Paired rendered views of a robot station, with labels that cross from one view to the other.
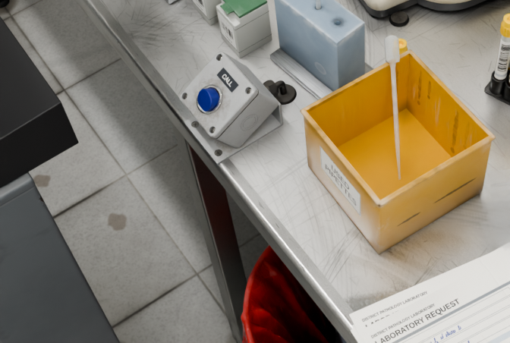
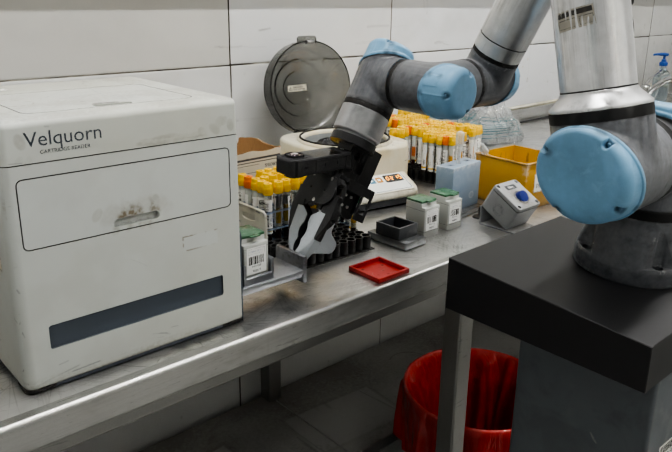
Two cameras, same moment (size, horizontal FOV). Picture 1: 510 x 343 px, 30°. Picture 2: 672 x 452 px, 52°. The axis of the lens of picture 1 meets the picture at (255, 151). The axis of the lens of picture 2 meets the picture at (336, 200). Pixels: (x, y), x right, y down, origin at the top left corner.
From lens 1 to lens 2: 176 cm
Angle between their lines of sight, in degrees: 85
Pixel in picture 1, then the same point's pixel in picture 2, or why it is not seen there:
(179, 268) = not seen: outside the picture
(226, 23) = (456, 205)
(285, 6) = (459, 170)
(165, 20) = (439, 244)
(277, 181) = (537, 216)
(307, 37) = (467, 178)
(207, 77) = (509, 194)
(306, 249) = not seen: hidden behind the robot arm
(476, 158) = (519, 156)
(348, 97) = (505, 166)
